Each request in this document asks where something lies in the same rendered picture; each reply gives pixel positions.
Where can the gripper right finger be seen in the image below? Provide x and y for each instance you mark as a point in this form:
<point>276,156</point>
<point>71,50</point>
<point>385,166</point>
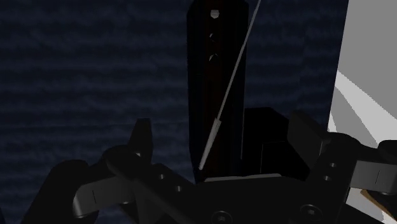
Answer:
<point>338,161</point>

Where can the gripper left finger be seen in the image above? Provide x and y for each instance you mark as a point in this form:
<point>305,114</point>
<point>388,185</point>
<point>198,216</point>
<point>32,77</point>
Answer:
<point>124,173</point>

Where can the long black remote control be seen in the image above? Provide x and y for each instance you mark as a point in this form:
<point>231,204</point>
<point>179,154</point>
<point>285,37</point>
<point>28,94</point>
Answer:
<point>204,102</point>

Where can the thin white stick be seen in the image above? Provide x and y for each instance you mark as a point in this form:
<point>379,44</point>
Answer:
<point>231,82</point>

